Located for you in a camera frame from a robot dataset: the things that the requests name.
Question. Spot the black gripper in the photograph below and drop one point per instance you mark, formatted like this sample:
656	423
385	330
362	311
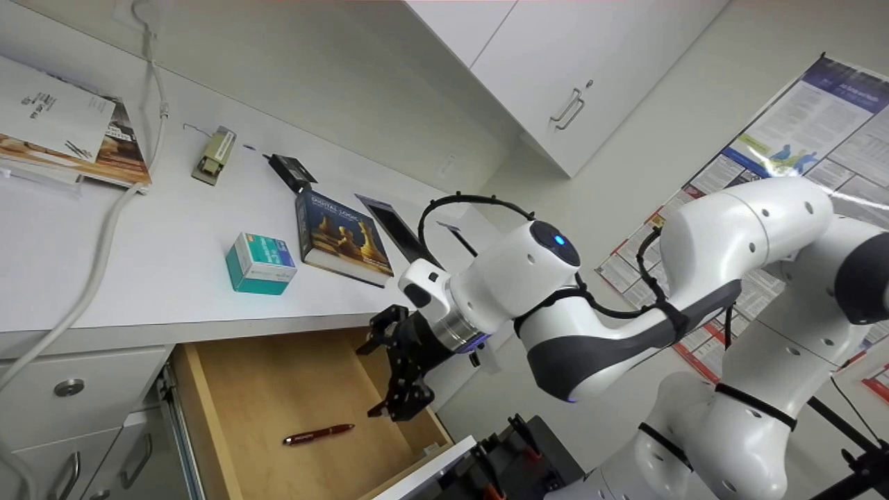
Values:
421	338

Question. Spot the red pen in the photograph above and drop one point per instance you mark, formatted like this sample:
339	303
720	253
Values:
319	434

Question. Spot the wooden drawer with white front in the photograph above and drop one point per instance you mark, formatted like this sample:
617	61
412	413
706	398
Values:
269	398

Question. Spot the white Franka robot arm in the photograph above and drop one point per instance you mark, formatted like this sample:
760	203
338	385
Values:
723	252

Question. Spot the white drawer with round lock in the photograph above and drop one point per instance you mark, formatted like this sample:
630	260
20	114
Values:
64	389

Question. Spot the dark blue hardcover book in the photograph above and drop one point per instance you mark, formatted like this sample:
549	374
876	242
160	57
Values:
342	236

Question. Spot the black and red clamps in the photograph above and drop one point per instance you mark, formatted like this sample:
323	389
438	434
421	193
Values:
517	461

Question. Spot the teal and white box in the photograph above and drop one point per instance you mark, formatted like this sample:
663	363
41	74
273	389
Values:
259	264

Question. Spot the small black device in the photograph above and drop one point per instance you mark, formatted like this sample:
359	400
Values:
292	170

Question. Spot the narrow white upper cabinet door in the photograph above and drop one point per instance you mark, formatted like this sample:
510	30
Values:
460	23

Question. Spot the white upper cabinet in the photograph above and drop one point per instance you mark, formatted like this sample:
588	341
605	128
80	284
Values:
592	57

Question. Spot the stack of books and papers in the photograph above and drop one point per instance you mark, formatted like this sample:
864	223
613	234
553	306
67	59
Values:
57	118

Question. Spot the black tripod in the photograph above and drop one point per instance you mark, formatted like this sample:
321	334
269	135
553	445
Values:
863	461

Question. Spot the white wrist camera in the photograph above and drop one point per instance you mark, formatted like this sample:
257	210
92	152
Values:
427	284

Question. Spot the wall poster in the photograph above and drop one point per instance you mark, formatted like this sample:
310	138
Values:
824	121

